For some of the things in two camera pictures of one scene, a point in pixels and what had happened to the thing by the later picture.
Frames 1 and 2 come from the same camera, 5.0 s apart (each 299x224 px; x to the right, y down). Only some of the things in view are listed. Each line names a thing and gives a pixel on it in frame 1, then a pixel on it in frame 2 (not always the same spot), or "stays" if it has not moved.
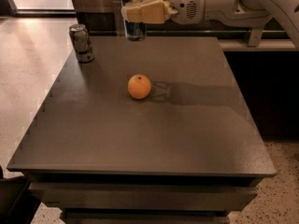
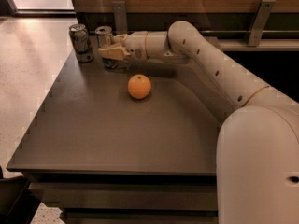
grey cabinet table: [149, 132] stays
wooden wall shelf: [263, 45] stays
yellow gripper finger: [146, 11] -> [114, 51]
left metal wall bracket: [119, 22] stays
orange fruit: [139, 86] stays
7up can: [80, 37] stays
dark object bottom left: [18, 203] stays
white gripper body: [185, 3] -> [135, 45]
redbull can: [135, 31] -> [105, 37]
